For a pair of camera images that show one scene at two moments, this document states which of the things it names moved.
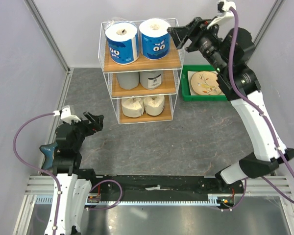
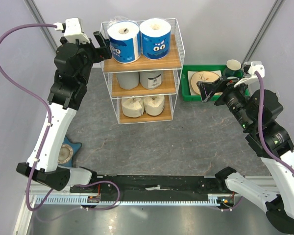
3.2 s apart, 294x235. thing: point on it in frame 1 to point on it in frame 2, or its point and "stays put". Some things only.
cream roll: (133, 107) stays put
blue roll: (123, 41) stays put
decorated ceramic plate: (205, 82) stays put
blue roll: (155, 41) stays put
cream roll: (154, 105) stays put
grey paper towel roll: (151, 80) stays put
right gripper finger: (180, 35) to (207, 88)
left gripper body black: (83, 129) to (94, 55)
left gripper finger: (88, 117) to (100, 39)
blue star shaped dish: (48, 151) to (67, 151)
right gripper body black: (207, 40) to (235, 98)
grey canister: (128, 81) stays put
